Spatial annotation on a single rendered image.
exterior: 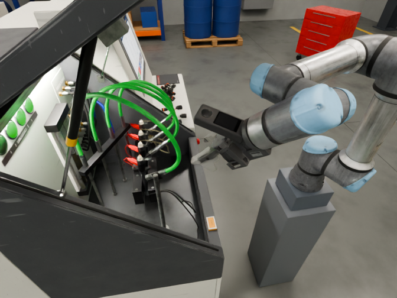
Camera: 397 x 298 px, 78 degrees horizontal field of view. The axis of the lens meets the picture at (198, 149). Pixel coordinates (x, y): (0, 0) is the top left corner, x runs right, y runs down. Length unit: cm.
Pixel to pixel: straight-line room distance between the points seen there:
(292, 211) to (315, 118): 86
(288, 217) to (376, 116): 56
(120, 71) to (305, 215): 104
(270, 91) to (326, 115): 19
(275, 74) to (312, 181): 68
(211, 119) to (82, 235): 43
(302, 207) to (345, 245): 107
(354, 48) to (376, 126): 26
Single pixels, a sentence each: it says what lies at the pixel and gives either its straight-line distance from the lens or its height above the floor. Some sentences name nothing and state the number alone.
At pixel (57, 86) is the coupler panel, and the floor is 133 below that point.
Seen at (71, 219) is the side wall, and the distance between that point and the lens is 65.
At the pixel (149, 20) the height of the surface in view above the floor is 38.
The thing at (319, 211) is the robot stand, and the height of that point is 80.
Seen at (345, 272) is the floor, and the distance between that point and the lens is 215.
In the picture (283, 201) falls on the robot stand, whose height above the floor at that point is 80.
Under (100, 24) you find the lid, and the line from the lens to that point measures 36.
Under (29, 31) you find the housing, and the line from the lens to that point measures 113.
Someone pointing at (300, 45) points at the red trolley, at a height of 29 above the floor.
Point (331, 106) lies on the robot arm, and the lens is 43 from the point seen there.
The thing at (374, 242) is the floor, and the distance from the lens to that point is 239.
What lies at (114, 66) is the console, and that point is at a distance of 115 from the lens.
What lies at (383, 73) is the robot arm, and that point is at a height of 147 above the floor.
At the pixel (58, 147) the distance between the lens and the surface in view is 98.
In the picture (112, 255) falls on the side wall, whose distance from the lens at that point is 79.
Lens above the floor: 175
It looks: 41 degrees down
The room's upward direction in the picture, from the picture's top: straight up
